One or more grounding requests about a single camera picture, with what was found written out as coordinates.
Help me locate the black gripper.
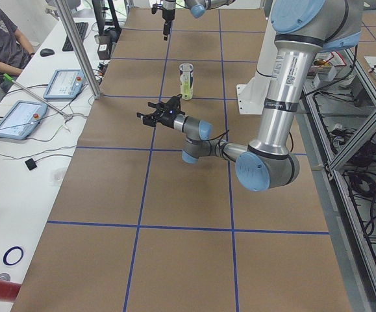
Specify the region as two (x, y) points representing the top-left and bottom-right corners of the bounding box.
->
(162, 9), (175, 41)
(136, 96), (185, 129)

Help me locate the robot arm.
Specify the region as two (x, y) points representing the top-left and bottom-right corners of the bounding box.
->
(137, 1), (363, 192)
(151, 0), (234, 41)

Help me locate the black box with label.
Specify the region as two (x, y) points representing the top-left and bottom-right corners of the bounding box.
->
(97, 36), (112, 60)

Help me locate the black computer monitor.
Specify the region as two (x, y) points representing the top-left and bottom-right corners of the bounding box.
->
(92, 0), (121, 38)

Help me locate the black keyboard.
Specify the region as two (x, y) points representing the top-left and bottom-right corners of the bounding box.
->
(62, 21), (90, 52)

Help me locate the far blue teach pendant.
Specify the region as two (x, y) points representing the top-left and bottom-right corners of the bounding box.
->
(44, 70), (85, 101)

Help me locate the blue teach pendant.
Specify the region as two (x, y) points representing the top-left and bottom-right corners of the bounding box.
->
(0, 100), (48, 140)
(44, 70), (85, 101)

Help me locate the black computer mouse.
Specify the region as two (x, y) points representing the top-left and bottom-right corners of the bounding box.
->
(40, 48), (55, 57)

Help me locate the near blue teach pendant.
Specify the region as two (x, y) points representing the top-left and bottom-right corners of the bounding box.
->
(0, 100), (48, 140)

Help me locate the small black square device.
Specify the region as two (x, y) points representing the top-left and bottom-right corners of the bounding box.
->
(25, 158), (37, 171)

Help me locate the person in dark t-shirt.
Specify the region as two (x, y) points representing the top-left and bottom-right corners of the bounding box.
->
(0, 9), (35, 76)

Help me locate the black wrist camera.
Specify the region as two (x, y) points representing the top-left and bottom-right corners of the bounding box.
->
(151, 3), (163, 14)

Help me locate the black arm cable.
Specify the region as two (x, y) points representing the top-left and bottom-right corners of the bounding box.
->
(207, 129), (231, 147)

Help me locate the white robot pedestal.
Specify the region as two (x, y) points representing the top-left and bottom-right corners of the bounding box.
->
(236, 19), (277, 115)

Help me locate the aluminium frame post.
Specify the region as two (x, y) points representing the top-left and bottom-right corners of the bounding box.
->
(55, 0), (101, 99)

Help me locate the metal reacher stick green handle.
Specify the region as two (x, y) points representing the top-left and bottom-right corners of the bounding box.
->
(3, 73), (87, 121)

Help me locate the blue tape ring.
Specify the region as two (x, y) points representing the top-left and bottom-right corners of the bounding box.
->
(3, 246), (25, 266)

